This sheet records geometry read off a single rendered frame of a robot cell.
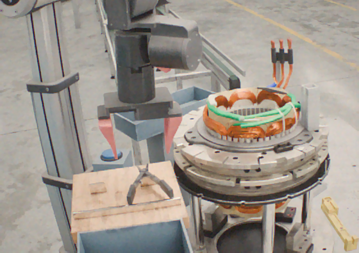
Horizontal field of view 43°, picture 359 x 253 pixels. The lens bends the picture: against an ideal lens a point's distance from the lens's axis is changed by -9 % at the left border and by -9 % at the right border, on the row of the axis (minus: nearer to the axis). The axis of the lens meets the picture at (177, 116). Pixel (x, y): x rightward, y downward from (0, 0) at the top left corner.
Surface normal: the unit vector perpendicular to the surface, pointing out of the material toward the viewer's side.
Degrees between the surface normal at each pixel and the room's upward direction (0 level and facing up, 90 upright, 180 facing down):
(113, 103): 3
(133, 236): 90
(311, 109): 90
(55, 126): 90
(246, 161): 0
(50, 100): 90
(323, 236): 0
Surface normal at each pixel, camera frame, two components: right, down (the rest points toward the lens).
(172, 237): 0.16, 0.36
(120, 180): -0.10, -0.92
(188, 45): 0.90, 0.14
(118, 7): -0.44, 0.39
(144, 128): 0.58, 0.26
